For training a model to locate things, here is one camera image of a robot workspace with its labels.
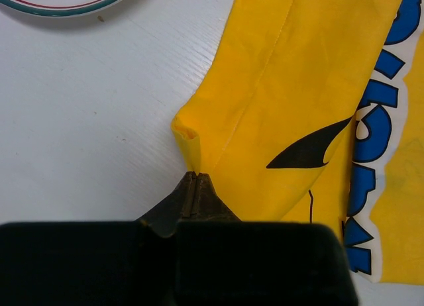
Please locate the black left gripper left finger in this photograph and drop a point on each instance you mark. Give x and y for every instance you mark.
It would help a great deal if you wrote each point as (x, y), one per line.
(164, 216)

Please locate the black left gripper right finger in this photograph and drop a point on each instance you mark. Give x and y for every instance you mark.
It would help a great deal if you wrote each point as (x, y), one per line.
(208, 206)

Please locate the white plate with red print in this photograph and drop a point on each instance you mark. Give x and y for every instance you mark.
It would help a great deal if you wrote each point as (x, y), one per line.
(66, 1)

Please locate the yellow printed cloth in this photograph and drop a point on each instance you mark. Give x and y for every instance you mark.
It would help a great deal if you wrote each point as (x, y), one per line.
(312, 111)

